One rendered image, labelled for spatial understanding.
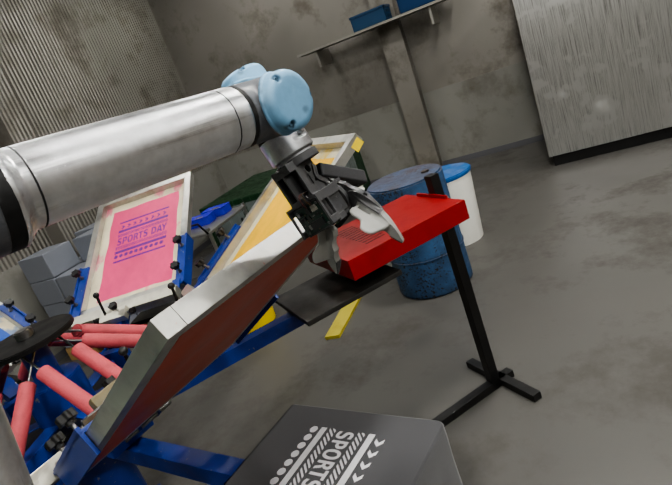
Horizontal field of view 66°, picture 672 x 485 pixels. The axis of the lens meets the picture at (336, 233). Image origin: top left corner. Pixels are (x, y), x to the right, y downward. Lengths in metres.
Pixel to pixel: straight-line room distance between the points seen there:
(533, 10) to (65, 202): 5.86
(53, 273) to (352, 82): 4.76
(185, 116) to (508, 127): 7.29
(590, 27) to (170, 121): 5.81
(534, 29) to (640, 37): 1.00
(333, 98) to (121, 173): 7.63
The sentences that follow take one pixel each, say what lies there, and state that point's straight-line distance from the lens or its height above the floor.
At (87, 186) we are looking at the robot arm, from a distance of 0.51.
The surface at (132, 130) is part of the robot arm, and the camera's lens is 0.54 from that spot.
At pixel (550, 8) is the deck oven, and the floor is 1.65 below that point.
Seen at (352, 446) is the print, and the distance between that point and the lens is 1.36.
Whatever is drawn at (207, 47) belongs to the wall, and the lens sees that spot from 8.89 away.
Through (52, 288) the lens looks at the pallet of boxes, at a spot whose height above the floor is 0.81.
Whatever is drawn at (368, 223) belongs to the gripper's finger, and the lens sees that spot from 0.78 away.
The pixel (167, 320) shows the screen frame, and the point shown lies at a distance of 0.78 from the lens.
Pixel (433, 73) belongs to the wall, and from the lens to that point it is 7.73.
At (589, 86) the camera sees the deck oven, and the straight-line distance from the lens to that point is 6.27.
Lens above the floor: 1.78
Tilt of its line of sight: 16 degrees down
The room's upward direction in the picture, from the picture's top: 20 degrees counter-clockwise
